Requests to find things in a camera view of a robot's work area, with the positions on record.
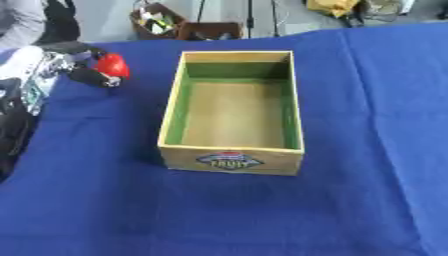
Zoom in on grey mesh bag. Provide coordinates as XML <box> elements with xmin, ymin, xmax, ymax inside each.
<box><xmin>358</xmin><ymin>0</ymin><xmax>412</xmax><ymax>22</ymax></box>

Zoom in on tan cardboard box green inside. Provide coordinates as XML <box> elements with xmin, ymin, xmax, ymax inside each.
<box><xmin>155</xmin><ymin>50</ymin><xmax>307</xmax><ymax>177</ymax></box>

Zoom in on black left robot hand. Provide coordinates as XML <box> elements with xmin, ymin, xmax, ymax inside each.
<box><xmin>35</xmin><ymin>41</ymin><xmax>125</xmax><ymax>89</ymax></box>

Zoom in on person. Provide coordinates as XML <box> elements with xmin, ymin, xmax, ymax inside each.
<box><xmin>0</xmin><ymin>0</ymin><xmax>83</xmax><ymax>48</ymax></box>

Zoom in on red toy fruit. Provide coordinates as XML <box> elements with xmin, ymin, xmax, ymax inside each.
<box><xmin>92</xmin><ymin>52</ymin><xmax>132</xmax><ymax>80</ymax></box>

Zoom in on black tripod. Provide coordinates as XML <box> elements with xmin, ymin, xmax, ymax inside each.
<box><xmin>194</xmin><ymin>0</ymin><xmax>284</xmax><ymax>38</ymax></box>

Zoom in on yellow bag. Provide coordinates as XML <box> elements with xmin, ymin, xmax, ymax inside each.
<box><xmin>304</xmin><ymin>0</ymin><xmax>363</xmax><ymax>18</ymax></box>

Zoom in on brown cardboard box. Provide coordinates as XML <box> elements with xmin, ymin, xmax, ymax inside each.
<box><xmin>175</xmin><ymin>21</ymin><xmax>245</xmax><ymax>42</ymax></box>

